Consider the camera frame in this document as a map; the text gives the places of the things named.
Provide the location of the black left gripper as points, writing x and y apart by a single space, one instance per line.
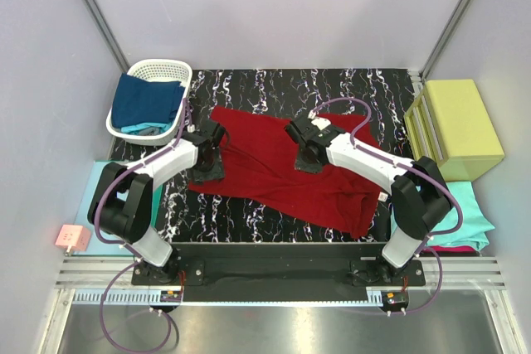
206 170

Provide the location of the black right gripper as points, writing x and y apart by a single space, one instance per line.
300 165

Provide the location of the red t-shirt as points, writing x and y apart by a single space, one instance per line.
259 164

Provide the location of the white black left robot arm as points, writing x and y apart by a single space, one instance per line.
122 203

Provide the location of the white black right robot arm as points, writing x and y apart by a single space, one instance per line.
419 196

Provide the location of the light blue t-shirt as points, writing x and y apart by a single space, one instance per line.
146 129

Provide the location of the navy blue t-shirt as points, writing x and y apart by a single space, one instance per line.
138 101

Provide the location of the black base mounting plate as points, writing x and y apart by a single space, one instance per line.
276 274

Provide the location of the yellow drawer box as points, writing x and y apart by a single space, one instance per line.
448 122

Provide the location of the folded magenta t-shirt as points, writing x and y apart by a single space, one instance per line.
456 250

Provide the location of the pink sponge block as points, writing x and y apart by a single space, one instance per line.
73 238

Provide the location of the folded turquoise t-shirt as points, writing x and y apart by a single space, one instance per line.
472 233

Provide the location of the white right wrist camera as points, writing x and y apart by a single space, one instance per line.
317 121

